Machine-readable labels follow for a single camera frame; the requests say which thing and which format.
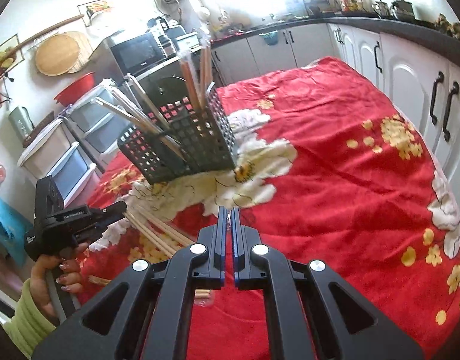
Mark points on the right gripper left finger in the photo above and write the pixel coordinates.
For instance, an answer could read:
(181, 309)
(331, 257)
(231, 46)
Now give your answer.
(146, 311)

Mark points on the green sleeve forearm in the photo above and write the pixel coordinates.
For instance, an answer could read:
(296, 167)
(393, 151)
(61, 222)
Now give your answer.
(28, 327)

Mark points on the pastel drawer tower left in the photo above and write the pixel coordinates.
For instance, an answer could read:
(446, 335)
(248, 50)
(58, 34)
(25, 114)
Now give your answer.
(57, 152)

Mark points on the left hand thumb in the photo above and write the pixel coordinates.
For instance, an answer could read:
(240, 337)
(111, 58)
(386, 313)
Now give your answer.
(50, 271)

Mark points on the ginger root pile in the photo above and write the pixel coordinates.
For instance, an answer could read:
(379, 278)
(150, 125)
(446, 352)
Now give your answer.
(444, 26)

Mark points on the pastel drawer tower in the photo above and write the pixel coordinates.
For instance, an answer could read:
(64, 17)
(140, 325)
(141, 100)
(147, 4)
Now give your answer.
(96, 126)
(57, 152)

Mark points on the pastel drawer tower right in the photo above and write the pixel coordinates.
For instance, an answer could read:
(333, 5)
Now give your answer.
(96, 126)

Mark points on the red plastic basin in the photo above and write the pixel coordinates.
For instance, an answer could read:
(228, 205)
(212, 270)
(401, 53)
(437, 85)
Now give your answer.
(76, 90)

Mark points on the wrapped chopsticks bottom flat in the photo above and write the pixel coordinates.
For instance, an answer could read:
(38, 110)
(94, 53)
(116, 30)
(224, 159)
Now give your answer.
(163, 236)

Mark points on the black countertop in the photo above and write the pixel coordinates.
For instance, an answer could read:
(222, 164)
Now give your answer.
(421, 32)

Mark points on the chopsticks long diagonal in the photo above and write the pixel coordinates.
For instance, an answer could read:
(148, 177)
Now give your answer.
(147, 127)

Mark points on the steel kettle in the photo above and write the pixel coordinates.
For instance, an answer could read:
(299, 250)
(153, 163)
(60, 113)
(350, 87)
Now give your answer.
(403, 11)

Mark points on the black perforated utensil basket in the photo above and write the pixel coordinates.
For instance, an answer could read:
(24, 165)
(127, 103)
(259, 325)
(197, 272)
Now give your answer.
(205, 139)

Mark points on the wrapped chopsticks left diagonal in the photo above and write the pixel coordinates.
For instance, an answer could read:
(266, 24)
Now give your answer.
(139, 89)

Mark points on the round bamboo tray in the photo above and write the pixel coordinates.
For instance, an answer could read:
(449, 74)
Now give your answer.
(63, 53)

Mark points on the black microwave oven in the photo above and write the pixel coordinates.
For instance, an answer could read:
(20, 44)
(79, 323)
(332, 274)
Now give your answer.
(135, 53)

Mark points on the red floral quilt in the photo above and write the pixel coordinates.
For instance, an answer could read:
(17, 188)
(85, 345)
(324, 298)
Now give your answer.
(327, 169)

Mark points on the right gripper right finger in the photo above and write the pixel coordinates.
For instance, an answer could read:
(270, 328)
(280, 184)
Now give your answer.
(311, 311)

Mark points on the teal hanging basket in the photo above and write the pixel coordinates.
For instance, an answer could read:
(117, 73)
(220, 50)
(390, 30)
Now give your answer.
(271, 38)

